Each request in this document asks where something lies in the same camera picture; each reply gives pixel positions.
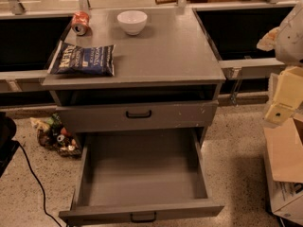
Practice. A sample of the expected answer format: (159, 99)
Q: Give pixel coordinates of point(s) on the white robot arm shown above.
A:
(287, 41)

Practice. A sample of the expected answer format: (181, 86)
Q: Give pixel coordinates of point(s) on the closed grey upper drawer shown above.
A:
(138, 116)

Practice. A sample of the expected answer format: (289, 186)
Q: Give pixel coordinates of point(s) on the black device at left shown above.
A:
(8, 145)

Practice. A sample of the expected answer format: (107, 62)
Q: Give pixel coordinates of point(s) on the cardboard box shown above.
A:
(283, 160)

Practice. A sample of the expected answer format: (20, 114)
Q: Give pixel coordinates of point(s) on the grey drawer cabinet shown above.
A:
(169, 61)

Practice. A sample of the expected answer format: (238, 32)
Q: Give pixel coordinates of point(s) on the blue chip bag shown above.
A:
(73, 59)

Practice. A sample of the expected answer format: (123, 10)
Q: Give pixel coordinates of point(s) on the white bowl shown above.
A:
(132, 22)

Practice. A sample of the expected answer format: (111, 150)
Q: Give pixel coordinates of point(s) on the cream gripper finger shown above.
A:
(268, 41)
(285, 95)

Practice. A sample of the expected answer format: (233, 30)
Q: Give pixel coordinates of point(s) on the open grey lower drawer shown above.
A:
(140, 176)

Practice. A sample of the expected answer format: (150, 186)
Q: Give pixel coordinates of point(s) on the orange soda can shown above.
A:
(80, 22)

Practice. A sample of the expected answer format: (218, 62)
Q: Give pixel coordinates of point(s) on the pile of snack bags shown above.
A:
(52, 134)

